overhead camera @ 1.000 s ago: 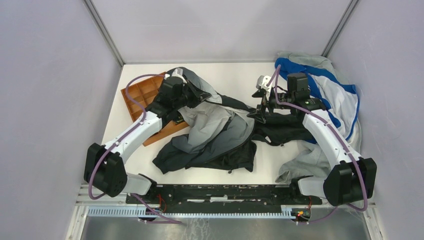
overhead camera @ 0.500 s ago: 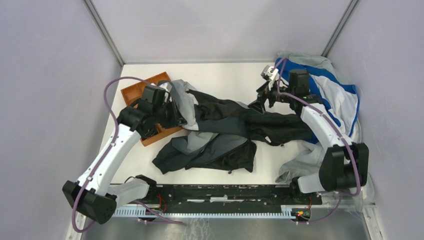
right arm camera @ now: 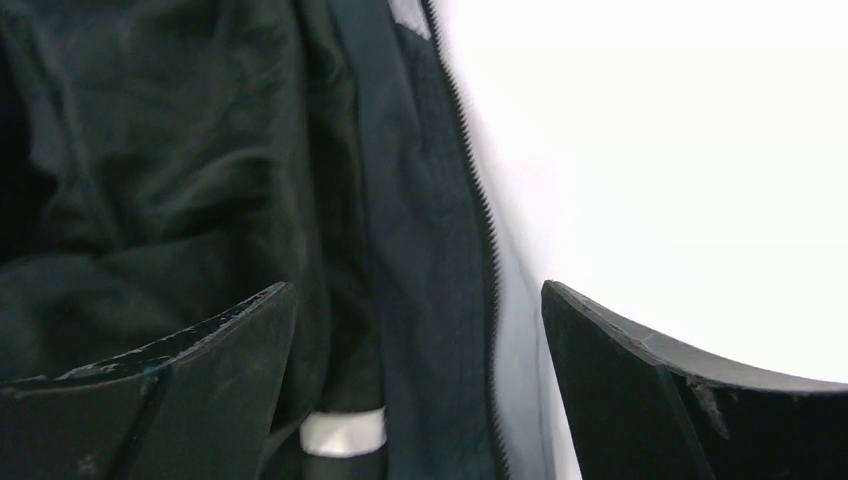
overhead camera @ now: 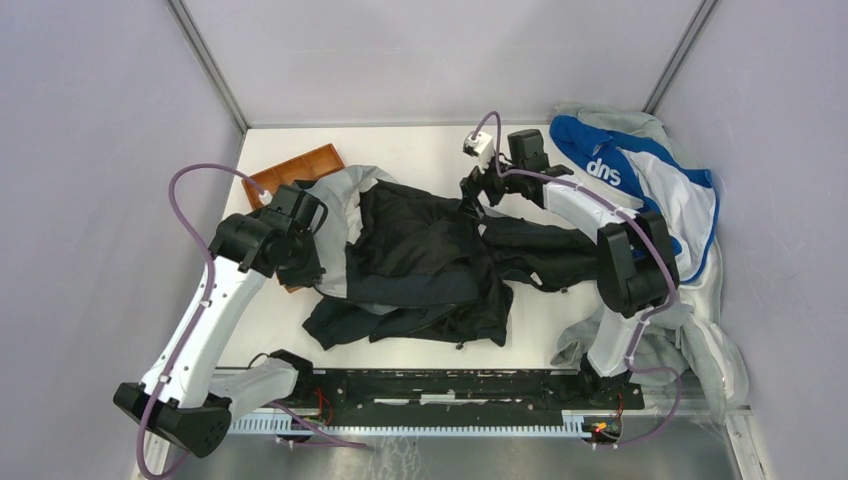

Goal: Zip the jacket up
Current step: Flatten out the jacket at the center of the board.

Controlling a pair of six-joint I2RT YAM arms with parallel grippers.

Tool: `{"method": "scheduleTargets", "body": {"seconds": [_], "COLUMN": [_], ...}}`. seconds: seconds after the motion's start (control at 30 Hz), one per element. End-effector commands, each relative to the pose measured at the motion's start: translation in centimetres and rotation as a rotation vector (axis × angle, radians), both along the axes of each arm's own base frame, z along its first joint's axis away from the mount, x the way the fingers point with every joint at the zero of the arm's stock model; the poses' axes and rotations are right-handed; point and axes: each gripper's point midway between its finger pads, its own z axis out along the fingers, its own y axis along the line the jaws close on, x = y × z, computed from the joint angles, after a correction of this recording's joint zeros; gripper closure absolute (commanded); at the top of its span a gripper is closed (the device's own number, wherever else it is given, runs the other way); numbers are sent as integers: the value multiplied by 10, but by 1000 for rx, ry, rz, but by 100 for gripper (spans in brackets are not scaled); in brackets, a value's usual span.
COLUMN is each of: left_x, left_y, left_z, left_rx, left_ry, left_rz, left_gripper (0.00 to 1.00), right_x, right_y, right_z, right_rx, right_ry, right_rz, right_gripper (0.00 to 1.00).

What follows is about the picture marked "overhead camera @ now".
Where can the grey black zip jacket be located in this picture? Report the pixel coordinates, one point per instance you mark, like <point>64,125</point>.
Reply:
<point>402,262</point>

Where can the white slotted cable duct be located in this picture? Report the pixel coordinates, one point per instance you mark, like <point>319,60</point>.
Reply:
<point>275,422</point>

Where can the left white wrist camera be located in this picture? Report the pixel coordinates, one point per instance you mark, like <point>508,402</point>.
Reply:
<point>265,197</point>

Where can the blue white jacket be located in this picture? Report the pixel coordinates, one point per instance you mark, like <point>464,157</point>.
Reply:
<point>641,164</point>

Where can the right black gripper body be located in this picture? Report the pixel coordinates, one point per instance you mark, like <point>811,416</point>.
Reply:
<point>491,181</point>

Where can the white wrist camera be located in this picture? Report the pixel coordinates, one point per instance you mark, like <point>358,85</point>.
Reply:
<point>265,197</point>
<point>481,147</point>

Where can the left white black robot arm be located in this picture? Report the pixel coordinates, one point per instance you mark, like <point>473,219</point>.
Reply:
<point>178,398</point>

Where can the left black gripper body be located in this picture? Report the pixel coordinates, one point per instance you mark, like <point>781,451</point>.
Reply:
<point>303,264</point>

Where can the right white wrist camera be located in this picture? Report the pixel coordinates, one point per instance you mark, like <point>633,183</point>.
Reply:
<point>481,147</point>

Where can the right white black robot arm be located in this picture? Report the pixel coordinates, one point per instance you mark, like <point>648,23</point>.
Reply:
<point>637,273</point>

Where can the grey hoodie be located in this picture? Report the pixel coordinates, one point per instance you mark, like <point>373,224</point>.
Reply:
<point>688,335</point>

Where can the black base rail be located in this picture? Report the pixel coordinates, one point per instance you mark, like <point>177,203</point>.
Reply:
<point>450,398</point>

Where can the orange compartment tray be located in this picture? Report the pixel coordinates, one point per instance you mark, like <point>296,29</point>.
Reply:
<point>291,173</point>

